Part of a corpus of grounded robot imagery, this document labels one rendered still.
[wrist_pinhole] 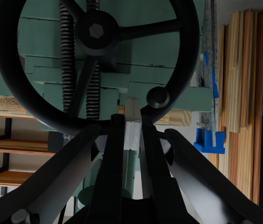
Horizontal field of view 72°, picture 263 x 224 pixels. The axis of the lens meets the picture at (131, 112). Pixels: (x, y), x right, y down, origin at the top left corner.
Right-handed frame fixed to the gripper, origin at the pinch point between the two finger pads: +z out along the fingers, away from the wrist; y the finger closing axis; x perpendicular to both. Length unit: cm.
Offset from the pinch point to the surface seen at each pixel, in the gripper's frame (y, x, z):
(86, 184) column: -15, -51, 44
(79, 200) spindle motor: -12.4, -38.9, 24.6
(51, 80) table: -14.7, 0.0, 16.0
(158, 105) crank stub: 2.8, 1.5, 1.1
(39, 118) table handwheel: -12.2, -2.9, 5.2
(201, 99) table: 17.8, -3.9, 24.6
